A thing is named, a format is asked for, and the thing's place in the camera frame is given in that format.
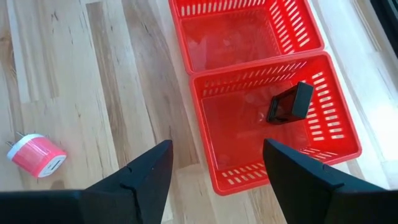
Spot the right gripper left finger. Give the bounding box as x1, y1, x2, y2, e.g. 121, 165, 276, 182
0, 139, 174, 224

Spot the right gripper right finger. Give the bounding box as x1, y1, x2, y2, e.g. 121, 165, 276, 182
262, 138, 398, 224

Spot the black rectangular box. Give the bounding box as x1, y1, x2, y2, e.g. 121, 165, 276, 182
266, 81, 315, 125

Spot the pink white USB charger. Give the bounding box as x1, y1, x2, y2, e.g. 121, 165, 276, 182
5, 131, 68, 179

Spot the red plastic basket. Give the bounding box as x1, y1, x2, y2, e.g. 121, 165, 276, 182
189, 52, 363, 196
167, 0, 325, 75

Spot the black aluminium table frame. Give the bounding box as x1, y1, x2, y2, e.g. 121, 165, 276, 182
369, 0, 398, 60

